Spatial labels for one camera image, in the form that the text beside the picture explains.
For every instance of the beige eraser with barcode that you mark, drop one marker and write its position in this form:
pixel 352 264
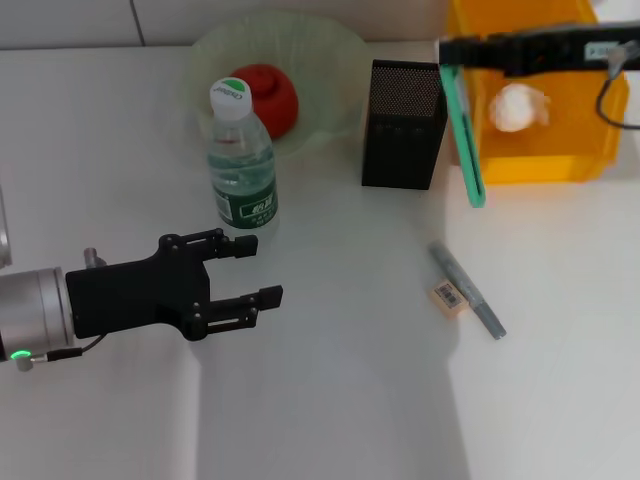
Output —
pixel 449 299

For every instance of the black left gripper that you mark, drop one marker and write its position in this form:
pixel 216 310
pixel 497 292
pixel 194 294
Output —
pixel 135 295

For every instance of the green glass fruit plate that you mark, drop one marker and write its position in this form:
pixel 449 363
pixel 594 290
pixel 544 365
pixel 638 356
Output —
pixel 325 75

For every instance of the red knitted toy orange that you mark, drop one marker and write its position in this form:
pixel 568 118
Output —
pixel 280 105

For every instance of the grey marker pen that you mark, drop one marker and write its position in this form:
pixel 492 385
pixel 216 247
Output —
pixel 470 292

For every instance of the green utility knife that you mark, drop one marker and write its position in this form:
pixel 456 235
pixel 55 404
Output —
pixel 467 145

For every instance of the clear water bottle green label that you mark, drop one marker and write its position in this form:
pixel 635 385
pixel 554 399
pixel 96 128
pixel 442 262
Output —
pixel 245 170

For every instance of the black mesh pen holder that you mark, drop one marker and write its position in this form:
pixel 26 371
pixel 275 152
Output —
pixel 400 150

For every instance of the white paper ball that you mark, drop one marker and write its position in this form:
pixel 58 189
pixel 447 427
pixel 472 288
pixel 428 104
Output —
pixel 515 107

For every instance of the yellow plastic bin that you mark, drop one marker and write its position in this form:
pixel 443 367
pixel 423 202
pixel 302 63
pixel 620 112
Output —
pixel 540 170

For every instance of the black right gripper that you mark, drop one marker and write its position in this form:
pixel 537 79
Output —
pixel 565 47

